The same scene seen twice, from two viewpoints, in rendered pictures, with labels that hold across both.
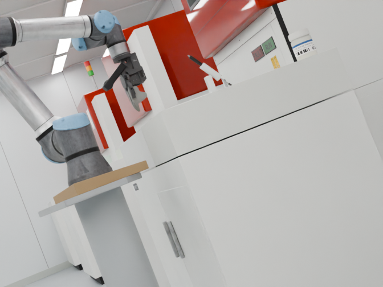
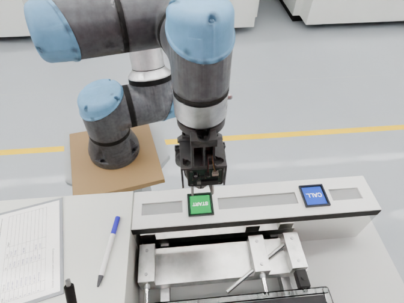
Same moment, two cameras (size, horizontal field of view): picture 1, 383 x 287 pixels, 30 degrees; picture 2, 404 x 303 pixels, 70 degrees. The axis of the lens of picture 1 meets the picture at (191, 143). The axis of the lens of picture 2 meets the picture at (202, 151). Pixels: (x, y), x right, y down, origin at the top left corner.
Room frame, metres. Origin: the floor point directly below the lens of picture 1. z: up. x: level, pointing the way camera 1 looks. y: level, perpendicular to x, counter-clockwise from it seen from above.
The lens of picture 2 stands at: (2.69, -0.18, 1.53)
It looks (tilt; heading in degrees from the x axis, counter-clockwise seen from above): 49 degrees down; 100
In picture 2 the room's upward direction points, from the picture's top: straight up
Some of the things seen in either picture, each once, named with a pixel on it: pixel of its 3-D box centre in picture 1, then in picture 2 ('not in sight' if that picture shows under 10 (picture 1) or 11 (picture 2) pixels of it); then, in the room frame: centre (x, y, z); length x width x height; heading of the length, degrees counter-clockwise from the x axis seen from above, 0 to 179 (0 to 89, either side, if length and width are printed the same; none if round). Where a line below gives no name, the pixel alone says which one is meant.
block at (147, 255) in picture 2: not in sight; (147, 264); (2.54, 0.01, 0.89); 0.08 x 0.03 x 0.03; 105
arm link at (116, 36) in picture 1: (111, 32); (199, 49); (2.63, 0.13, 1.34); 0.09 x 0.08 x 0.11; 121
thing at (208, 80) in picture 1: (213, 79); not in sight; (2.52, -0.15, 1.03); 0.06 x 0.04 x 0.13; 105
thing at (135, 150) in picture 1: (146, 151); (251, 215); (2.75, 0.17, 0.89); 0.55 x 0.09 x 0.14; 15
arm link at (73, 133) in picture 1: (74, 134); (106, 109); (2.34, 0.35, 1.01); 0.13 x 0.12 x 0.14; 31
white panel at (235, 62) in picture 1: (257, 77); not in sight; (3.03, -0.36, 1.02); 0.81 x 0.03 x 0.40; 15
